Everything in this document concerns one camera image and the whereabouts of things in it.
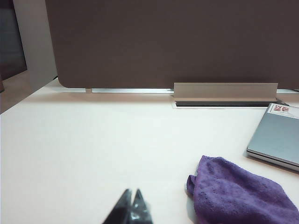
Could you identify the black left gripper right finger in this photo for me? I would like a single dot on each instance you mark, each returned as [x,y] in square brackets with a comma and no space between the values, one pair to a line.
[141,212]

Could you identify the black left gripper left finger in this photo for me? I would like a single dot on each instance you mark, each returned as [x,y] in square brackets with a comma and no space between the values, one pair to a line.
[119,212]

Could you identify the purple microfibre rag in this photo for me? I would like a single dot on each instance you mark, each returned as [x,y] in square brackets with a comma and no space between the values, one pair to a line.
[233,193]

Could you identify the silver closed laptop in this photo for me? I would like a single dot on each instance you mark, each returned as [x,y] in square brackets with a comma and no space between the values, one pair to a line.
[275,137]

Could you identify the grey-brown desk divider panel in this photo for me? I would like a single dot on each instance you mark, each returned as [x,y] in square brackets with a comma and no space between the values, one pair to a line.
[163,42]

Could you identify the aluminium divider base rail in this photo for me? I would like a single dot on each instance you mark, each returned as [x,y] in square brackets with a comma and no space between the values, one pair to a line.
[130,90]

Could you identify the white divider mount bracket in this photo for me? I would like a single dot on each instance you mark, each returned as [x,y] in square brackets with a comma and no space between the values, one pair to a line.
[88,91]

